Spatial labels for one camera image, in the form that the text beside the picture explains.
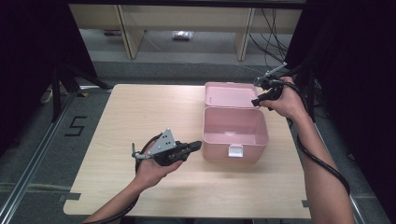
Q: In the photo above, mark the clear plastic bag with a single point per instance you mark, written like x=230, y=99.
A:
x=183, y=34

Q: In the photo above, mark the grey tape piece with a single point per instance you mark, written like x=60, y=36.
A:
x=70, y=197

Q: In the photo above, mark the black curtain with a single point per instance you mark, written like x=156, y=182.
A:
x=31, y=46
x=358, y=62

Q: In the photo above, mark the person's left hand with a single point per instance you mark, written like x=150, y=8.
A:
x=149, y=174

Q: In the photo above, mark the pink storage box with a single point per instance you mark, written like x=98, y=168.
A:
x=218, y=152

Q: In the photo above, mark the beige wooden desk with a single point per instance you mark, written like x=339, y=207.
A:
x=186, y=17

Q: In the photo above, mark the dark flat object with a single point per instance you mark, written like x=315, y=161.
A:
x=112, y=32

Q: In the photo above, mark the yellow tape piece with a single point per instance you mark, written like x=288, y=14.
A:
x=82, y=94

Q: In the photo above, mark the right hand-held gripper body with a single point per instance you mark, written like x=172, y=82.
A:
x=271, y=84

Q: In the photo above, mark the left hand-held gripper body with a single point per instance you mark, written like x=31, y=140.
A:
x=165, y=141

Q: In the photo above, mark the aluminium floor rail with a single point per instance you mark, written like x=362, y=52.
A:
x=31, y=161
x=358, y=211

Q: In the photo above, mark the person's right hand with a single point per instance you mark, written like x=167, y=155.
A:
x=289, y=102

